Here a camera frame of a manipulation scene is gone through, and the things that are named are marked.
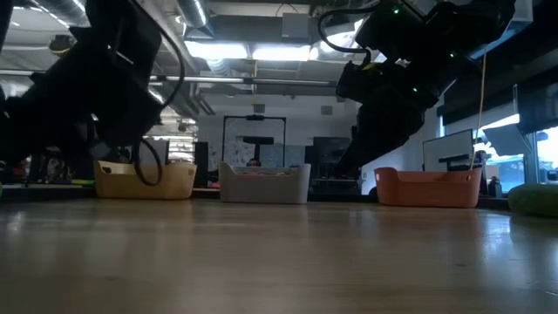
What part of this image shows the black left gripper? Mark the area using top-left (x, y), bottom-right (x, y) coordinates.
top-left (69, 0), bottom-right (163, 149)

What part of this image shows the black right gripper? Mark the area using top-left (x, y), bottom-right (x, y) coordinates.
top-left (334, 61), bottom-right (440, 178)

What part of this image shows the black cabinet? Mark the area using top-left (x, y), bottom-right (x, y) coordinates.
top-left (304, 136), bottom-right (364, 195)

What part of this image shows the orange plastic basket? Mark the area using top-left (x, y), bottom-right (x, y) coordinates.
top-left (374, 167), bottom-right (483, 209)

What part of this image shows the ceiling light panel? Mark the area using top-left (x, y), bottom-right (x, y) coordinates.
top-left (251, 44), bottom-right (313, 62)
top-left (185, 40), bottom-right (249, 60)

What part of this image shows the metal ceiling pipe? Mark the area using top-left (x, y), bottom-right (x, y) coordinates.
top-left (147, 75), bottom-right (333, 86)

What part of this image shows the yellow plastic basket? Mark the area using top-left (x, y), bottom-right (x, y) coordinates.
top-left (93, 160), bottom-right (198, 201)

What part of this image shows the black computer tower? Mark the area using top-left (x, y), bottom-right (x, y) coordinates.
top-left (194, 141), bottom-right (210, 188)

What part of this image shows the black framed whiteboard stand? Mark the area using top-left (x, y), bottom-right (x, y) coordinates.
top-left (221, 114), bottom-right (288, 169)

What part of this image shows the gray plastic basket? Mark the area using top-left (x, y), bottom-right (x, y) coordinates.
top-left (218, 161), bottom-right (312, 205)

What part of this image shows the gray ceiling box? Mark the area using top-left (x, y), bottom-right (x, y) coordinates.
top-left (282, 11), bottom-right (310, 39)

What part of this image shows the green toy cucumber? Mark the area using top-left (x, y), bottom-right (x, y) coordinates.
top-left (507, 182), bottom-right (558, 219)

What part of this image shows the black aluminium table frame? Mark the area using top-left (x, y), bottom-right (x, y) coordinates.
top-left (0, 186), bottom-right (511, 204)

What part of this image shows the silver ventilation duct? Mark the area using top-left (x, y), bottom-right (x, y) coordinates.
top-left (176, 0), bottom-right (215, 40)

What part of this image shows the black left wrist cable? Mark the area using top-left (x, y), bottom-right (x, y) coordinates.
top-left (128, 0), bottom-right (187, 188)

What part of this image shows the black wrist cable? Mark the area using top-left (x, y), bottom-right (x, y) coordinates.
top-left (316, 3), bottom-right (372, 57)
top-left (128, 0), bottom-right (187, 188)

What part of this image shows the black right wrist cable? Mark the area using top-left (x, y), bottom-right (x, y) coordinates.
top-left (316, 3), bottom-right (372, 57)

